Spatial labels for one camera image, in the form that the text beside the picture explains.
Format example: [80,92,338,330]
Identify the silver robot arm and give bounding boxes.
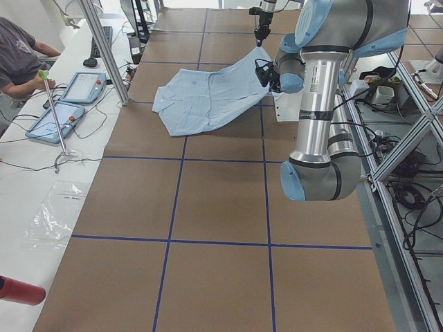
[248,0,289,47]
[255,0,410,201]

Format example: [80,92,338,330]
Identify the blue teach pendant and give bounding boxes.
[60,72,107,104]
[24,100,87,145]

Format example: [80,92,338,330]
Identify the red cylindrical bottle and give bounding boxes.
[1,276,46,306]

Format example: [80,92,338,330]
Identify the person in grey shirt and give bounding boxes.
[1,17,61,100]

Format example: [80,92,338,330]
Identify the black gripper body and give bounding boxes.
[254,59,281,93]
[248,7,273,39]

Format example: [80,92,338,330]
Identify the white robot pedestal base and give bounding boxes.
[273,91,302,122]

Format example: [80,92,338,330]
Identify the black keyboard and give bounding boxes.
[89,26,114,59]

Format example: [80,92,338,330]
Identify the clear plastic bag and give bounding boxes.
[19,181,90,252]

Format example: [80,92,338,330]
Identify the upper blue teach pendant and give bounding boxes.
[60,72,107,104]

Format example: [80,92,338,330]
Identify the lower blue teach pendant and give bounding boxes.
[24,100,87,145]

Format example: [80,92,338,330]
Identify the aluminium frame post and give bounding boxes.
[79,0,129,106]

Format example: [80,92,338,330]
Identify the light blue button shirt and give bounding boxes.
[152,47,271,136]

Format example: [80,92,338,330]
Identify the black computer mouse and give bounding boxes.
[82,57,98,68]

